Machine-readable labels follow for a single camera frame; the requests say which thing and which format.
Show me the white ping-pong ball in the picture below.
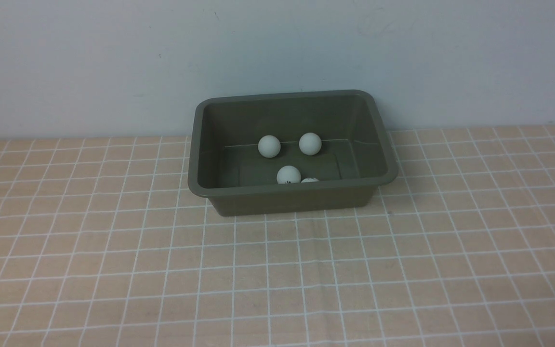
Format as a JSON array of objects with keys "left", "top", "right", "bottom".
[
  {"left": 258, "top": 135, "right": 281, "bottom": 159},
  {"left": 300, "top": 177, "right": 319, "bottom": 184},
  {"left": 276, "top": 165, "right": 302, "bottom": 184},
  {"left": 299, "top": 133, "right": 322, "bottom": 156}
]

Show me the olive green plastic bin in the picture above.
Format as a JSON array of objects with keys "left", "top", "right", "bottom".
[{"left": 188, "top": 90, "right": 398, "bottom": 216}]

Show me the orange checkered tablecloth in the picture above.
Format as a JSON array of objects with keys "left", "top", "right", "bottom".
[{"left": 0, "top": 125, "right": 555, "bottom": 347}]

